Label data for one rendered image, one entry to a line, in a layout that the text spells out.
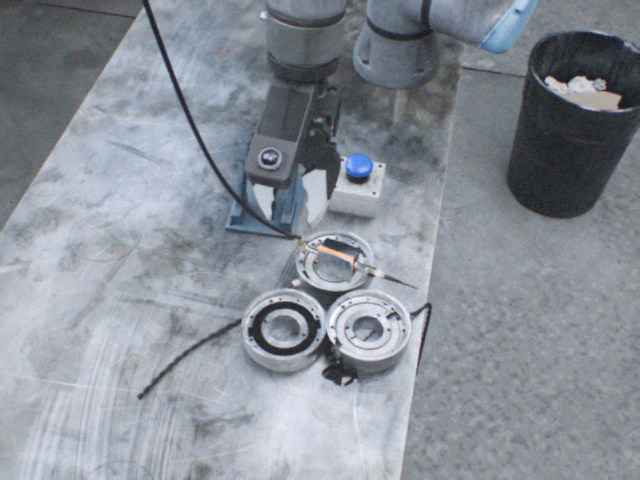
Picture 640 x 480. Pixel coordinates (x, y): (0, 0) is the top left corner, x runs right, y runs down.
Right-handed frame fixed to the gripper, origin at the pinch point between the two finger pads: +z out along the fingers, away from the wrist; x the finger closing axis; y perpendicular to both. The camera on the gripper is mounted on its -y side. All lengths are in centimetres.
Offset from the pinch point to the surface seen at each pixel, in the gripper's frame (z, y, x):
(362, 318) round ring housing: 15.5, 1.5, -9.7
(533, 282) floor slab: 86, 91, -48
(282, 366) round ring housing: 16.7, -7.7, -1.6
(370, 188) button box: 10.7, 21.7, -6.8
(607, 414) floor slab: 91, 56, -67
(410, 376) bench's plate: 18.6, -3.6, -16.9
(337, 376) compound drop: 18.6, -5.9, -8.2
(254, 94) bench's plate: 12.5, 43.1, 16.3
